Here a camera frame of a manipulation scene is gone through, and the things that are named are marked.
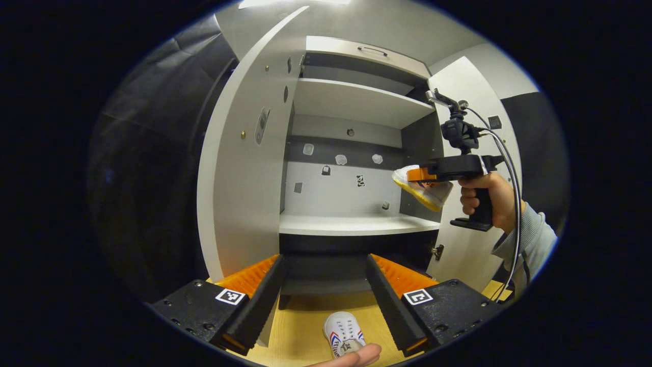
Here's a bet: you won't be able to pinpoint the black backdrop cloth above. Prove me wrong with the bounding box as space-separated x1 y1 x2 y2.
87 15 240 304
502 92 568 230

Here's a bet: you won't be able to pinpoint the white shoe cabinet door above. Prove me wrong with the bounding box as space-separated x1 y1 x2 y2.
427 56 523 294
197 5 310 348

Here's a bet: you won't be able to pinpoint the white cabinet drawer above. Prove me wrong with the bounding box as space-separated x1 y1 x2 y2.
306 36 431 80

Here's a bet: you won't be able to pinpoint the ceiling light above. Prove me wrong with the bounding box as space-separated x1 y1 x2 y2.
238 0 352 10

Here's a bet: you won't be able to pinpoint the white shoe cabinet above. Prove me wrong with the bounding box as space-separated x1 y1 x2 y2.
278 36 444 310

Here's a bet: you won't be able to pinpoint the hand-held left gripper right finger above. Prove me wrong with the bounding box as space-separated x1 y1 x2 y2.
365 253 502 357

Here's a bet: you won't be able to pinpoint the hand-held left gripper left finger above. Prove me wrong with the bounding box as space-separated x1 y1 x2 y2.
148 254 286 356

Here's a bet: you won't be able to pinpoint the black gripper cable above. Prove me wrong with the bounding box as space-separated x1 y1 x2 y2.
465 104 520 296

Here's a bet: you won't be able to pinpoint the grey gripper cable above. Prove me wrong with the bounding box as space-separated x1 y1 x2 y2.
479 127 523 301

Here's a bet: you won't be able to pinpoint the white striped shoe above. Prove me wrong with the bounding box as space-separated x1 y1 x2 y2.
323 311 366 357
392 165 454 213

